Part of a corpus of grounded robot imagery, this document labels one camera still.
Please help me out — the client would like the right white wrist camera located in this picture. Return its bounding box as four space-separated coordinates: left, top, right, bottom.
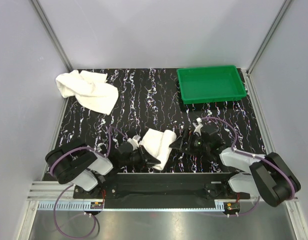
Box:
193 117 203 136

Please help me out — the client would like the green plastic tray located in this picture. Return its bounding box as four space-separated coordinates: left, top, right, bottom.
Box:
177 65 247 105

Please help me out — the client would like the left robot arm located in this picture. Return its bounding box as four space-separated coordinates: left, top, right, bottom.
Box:
45 139 161 192

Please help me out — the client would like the black marble pattern mat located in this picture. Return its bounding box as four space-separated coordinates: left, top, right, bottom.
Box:
42 67 285 182

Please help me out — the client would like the white slotted cable duct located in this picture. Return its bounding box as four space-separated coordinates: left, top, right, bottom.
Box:
37 201 104 211

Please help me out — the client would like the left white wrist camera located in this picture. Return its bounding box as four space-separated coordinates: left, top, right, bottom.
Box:
127 135 141 150

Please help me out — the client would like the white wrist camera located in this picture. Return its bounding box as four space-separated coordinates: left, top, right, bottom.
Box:
193 117 203 136
127 135 141 150

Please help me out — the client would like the white towel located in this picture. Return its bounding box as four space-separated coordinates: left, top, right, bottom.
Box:
139 128 177 171
55 70 119 115

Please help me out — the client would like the aluminium frame post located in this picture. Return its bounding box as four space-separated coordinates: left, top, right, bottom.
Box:
29 0 74 72
246 0 294 75

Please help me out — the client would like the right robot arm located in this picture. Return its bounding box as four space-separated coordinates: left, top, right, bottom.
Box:
169 124 301 207

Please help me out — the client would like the right aluminium frame post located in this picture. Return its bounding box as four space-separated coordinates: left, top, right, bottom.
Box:
246 0 294 75

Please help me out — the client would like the left aluminium frame post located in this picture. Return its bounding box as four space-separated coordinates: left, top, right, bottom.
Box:
29 0 74 72

